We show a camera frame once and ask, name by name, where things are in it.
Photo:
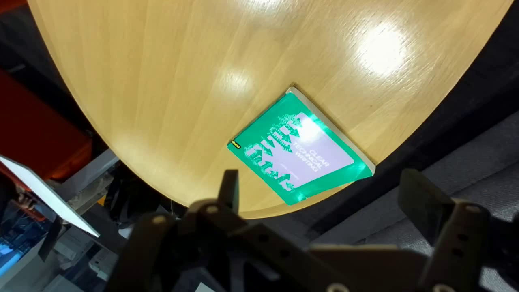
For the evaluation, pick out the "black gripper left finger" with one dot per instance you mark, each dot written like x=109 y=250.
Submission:
x=216 y=248

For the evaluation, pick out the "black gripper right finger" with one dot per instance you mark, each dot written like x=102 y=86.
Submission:
x=464 y=243

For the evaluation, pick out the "green book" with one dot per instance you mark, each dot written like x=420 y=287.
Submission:
x=302 y=151

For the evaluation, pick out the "grey chair with metal legs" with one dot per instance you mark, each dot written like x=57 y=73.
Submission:
x=89 y=175

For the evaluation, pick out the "white table with angled leg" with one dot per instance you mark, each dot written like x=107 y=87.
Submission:
x=49 y=196

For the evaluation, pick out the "orange chair behind white table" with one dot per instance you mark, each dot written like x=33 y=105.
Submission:
x=37 y=130

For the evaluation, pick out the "orange armchair with wide seat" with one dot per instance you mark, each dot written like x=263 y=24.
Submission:
x=8 y=3

